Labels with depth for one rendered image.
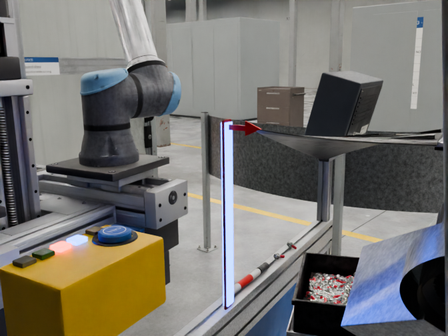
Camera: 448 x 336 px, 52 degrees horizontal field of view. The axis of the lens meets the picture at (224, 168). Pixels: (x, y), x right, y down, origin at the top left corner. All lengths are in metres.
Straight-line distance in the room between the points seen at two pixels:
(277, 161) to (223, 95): 8.09
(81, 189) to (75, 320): 0.75
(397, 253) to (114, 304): 0.37
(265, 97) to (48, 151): 5.59
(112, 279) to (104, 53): 2.11
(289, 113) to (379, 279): 6.75
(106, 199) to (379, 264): 0.71
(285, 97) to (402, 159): 5.10
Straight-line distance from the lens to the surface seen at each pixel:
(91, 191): 1.21
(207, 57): 10.92
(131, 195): 1.12
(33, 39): 2.29
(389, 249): 0.69
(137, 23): 1.32
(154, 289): 0.59
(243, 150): 2.75
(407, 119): 6.92
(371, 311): 0.65
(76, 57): 2.44
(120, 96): 1.17
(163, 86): 1.24
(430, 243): 0.47
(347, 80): 1.26
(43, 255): 0.55
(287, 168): 2.56
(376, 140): 0.60
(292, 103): 7.41
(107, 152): 1.17
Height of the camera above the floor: 1.28
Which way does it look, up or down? 13 degrees down
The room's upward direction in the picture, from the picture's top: 1 degrees counter-clockwise
